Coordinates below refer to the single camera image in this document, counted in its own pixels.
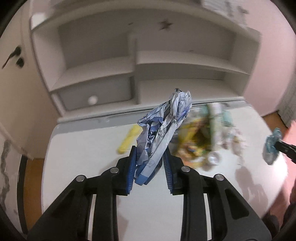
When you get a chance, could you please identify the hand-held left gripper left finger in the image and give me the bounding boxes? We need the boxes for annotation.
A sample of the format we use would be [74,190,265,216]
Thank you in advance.
[27,146,139,241]

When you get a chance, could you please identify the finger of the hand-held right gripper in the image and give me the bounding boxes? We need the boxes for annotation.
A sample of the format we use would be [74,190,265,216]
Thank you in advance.
[274,140,296,163]

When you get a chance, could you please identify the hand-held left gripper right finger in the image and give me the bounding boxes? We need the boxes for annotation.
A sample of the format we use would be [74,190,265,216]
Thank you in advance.
[162,148,272,241]

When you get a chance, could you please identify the light blue wrapper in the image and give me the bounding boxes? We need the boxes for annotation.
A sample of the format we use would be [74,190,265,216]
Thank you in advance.
[262,128,282,165]

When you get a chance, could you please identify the blue white wrapper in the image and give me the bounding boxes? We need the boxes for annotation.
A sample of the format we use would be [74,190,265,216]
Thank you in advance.
[135,88,193,186]

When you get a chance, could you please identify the yellow wrapper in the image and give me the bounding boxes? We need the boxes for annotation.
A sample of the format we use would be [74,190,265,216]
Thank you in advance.
[118,125,142,153]

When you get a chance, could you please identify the yellow snack bag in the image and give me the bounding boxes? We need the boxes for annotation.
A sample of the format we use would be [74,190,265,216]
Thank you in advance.
[176,117,213,167]

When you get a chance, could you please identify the silver foil wrapper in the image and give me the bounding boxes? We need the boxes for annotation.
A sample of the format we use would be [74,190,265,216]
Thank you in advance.
[203,152,222,171]

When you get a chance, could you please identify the green white packet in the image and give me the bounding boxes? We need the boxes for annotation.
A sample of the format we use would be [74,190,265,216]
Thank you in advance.
[206,103,233,149]

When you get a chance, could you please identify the white drawer with round knob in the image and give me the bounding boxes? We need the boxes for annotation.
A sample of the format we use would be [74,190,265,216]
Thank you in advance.
[57,75,133,110]

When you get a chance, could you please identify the white shelf unit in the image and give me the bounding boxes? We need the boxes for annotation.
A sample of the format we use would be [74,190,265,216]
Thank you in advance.
[29,0,262,118]

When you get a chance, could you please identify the white door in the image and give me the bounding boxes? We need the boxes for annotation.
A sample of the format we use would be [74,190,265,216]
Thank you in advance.
[0,5,60,160]

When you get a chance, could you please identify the black door handle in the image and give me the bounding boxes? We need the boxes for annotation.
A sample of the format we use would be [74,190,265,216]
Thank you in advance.
[1,46,25,69]

